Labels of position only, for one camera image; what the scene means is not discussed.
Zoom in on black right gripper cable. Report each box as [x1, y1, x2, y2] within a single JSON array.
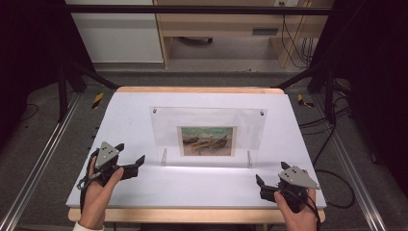
[[282, 187, 322, 231]]

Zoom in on yellow clamp left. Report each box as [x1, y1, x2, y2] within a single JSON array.
[[91, 92, 105, 110]]

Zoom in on wooden desk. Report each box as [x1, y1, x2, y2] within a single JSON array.
[[153, 0, 335, 69]]

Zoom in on black looped floor cable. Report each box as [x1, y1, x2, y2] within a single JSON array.
[[312, 123, 356, 210]]

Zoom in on wooden table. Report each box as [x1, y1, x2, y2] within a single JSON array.
[[67, 86, 326, 224]]

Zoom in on person's right hand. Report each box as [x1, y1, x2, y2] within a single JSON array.
[[273, 187, 319, 231]]

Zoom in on clear acrylic photo frame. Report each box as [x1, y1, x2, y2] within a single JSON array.
[[149, 106, 268, 168]]

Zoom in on black floor cable bundle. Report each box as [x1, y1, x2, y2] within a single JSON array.
[[297, 95, 353, 137]]

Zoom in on black curtain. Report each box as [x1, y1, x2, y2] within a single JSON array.
[[307, 0, 408, 196], [0, 0, 97, 148]]

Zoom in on yellow clamp right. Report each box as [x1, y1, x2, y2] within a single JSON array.
[[296, 93, 316, 109]]

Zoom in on aluminium floor rail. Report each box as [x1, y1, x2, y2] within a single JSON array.
[[0, 92, 82, 231], [312, 95, 388, 231]]

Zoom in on thin black floor cable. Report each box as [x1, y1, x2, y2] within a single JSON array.
[[18, 103, 39, 122]]

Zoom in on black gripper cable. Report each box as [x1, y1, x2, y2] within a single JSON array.
[[282, 187, 322, 231], [79, 147, 101, 216]]

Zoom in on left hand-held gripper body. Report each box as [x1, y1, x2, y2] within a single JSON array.
[[76, 141, 125, 191]]

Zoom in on landscape photo print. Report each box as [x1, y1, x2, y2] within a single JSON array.
[[176, 125, 239, 158]]

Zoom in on yellow clamp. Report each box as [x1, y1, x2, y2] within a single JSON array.
[[296, 93, 316, 109], [91, 92, 105, 110]]

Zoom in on white table sheet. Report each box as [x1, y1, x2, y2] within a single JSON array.
[[65, 91, 327, 210]]

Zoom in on black hanging wall cables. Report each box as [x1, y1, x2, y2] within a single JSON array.
[[280, 1, 319, 69]]

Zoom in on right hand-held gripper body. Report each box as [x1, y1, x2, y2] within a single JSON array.
[[274, 165, 321, 214]]

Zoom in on black metal stand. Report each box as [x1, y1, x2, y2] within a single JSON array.
[[272, 61, 338, 124], [57, 61, 120, 123]]

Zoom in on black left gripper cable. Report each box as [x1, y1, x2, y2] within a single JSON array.
[[79, 147, 101, 216]]

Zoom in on white cabinet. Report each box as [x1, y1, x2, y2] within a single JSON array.
[[64, 0, 165, 64]]

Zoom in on person's left hand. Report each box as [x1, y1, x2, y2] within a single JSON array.
[[78, 156, 125, 230]]

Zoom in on black horizontal bar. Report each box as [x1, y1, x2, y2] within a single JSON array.
[[64, 4, 333, 16]]

